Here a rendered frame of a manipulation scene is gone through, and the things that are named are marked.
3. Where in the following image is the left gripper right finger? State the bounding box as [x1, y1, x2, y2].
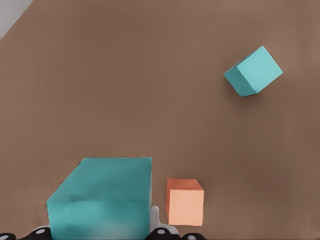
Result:
[147, 204, 181, 240]

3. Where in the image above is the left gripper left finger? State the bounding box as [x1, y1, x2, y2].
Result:
[23, 224, 53, 240]

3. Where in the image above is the large teal blue cube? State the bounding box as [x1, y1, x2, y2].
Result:
[46, 156, 153, 240]

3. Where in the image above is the orange cube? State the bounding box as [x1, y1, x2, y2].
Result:
[166, 177, 205, 227]

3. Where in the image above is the small teal blue cube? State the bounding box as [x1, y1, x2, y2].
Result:
[223, 45, 284, 98]

